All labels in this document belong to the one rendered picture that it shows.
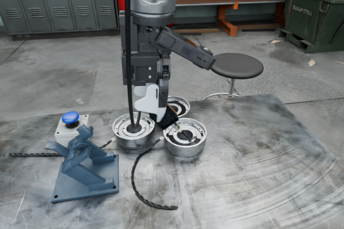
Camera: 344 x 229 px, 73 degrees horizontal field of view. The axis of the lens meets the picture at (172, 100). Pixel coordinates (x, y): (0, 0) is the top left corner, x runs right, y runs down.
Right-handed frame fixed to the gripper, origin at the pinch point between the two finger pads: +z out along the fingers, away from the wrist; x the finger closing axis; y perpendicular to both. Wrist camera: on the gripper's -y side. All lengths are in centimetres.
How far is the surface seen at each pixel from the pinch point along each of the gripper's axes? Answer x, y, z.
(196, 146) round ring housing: 2.4, -8.0, 8.7
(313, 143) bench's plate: 2.4, -38.6, 10.6
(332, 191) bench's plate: 15.6, -33.5, 10.8
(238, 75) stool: -68, -52, 29
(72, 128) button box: -7.5, 20.5, 9.4
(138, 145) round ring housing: -1.9, 4.8, 11.4
